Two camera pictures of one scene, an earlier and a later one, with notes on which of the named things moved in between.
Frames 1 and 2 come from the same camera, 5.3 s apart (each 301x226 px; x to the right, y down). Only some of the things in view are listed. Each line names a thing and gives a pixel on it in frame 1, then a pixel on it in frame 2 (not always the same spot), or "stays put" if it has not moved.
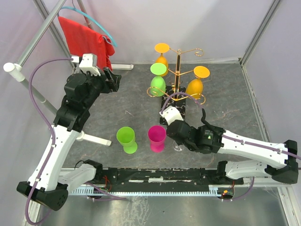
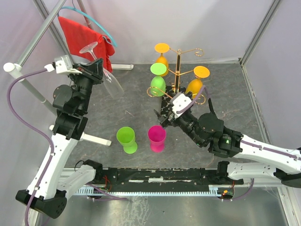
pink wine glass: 156,134 stays put
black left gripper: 109,86 to 94,68
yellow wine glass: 162,48 stays put
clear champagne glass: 177,147 to 113,86
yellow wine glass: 194,87 stays put
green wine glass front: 125,136 stays put
